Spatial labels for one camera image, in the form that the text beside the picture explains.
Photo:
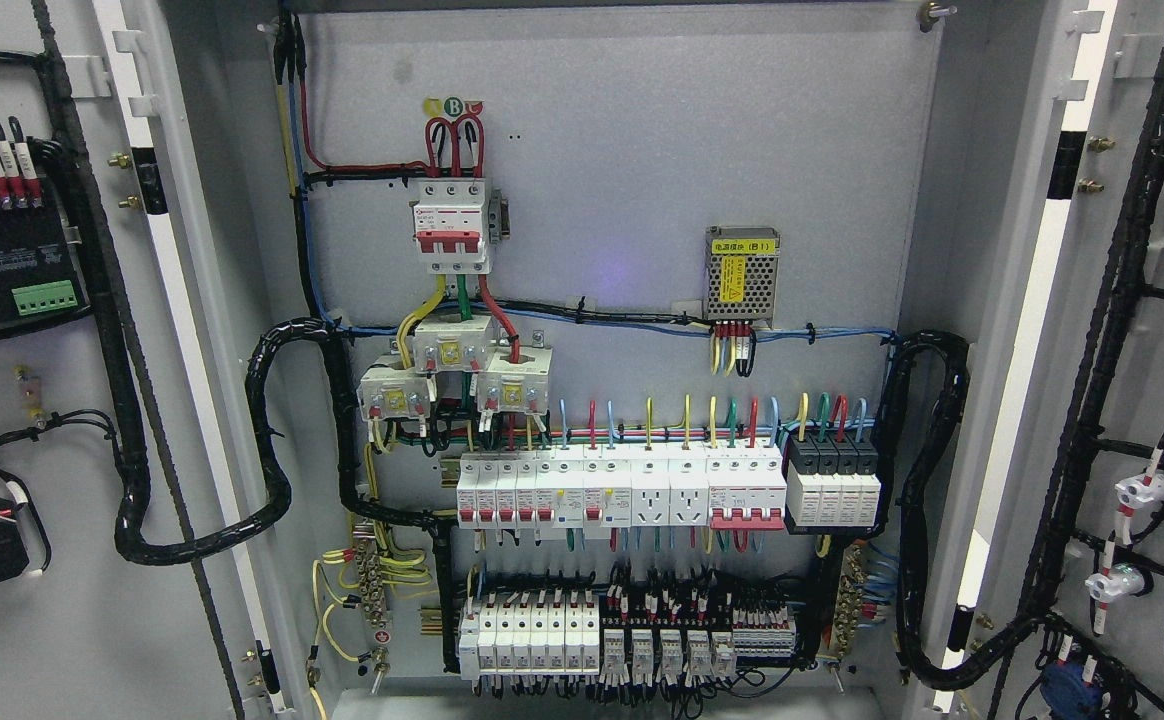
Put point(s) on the black white surge protector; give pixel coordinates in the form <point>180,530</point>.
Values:
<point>832,486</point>

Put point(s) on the grey cabinet door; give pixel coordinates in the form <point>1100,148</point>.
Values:
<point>1040,239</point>
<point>94,636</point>

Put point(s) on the white lower breaker row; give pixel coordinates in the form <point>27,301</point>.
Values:
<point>531,636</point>

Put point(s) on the black digital power meter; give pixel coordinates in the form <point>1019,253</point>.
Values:
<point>37,271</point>

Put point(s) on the white red main breaker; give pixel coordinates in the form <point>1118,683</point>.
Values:
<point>456,222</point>

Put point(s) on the white socket breaker row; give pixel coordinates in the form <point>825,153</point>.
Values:
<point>551,490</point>

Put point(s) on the white current transformers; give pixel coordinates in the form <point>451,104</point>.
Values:
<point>450,354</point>

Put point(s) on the metal mesh power supply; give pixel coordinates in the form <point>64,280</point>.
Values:
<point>742,269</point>

